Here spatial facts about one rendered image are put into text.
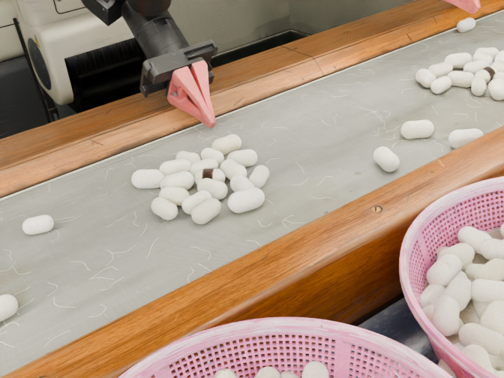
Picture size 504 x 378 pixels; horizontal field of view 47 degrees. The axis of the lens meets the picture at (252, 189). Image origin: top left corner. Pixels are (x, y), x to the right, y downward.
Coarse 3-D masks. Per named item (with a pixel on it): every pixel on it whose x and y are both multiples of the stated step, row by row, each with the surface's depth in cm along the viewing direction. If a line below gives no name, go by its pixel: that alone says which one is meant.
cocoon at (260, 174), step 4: (256, 168) 61; (260, 168) 61; (264, 168) 61; (252, 172) 61; (256, 172) 60; (260, 172) 61; (264, 172) 61; (268, 172) 62; (252, 176) 60; (256, 176) 60; (260, 176) 60; (264, 176) 61; (252, 180) 60; (256, 180) 60; (260, 180) 60; (264, 180) 60; (256, 184) 60; (260, 184) 60
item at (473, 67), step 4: (476, 60) 79; (480, 60) 78; (484, 60) 78; (468, 64) 78; (472, 64) 78; (476, 64) 78; (480, 64) 78; (484, 64) 78; (488, 64) 78; (464, 68) 78; (468, 68) 78; (472, 68) 78; (476, 68) 78; (480, 68) 78; (472, 72) 78; (476, 72) 78
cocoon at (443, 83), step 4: (444, 76) 76; (436, 80) 75; (440, 80) 75; (444, 80) 75; (448, 80) 75; (432, 84) 75; (436, 84) 75; (440, 84) 74; (444, 84) 75; (448, 84) 75; (432, 88) 75; (436, 88) 75; (440, 88) 75; (444, 88) 75; (436, 92) 75; (440, 92) 75
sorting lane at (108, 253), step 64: (384, 64) 87; (192, 128) 76; (256, 128) 74; (320, 128) 71; (384, 128) 69; (448, 128) 67; (64, 192) 66; (128, 192) 64; (192, 192) 62; (320, 192) 59; (0, 256) 56; (64, 256) 55; (128, 256) 54; (192, 256) 53; (64, 320) 47
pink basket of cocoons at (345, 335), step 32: (256, 320) 41; (288, 320) 40; (320, 320) 40; (160, 352) 39; (192, 352) 40; (224, 352) 41; (256, 352) 41; (320, 352) 40; (352, 352) 39; (384, 352) 38; (416, 352) 36
